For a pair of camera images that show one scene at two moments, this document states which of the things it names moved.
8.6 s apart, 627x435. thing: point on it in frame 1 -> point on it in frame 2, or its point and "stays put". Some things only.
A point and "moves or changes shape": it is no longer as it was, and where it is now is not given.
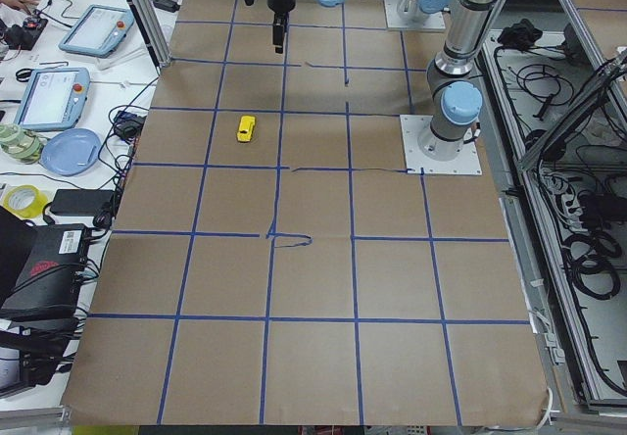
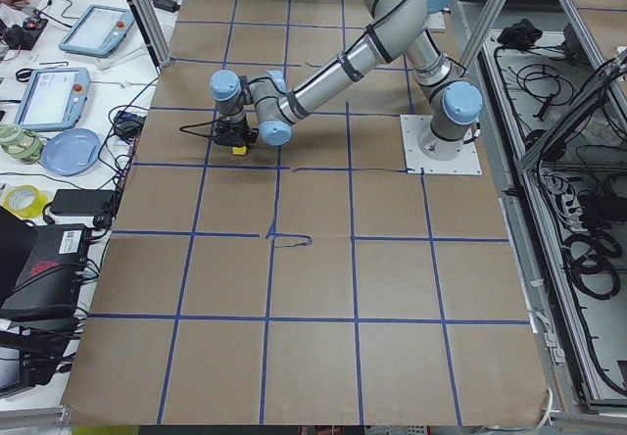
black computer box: (50, 281) stays put
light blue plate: (71, 152) stays put
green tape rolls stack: (22, 146) stays put
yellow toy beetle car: (246, 127) moves or changes shape
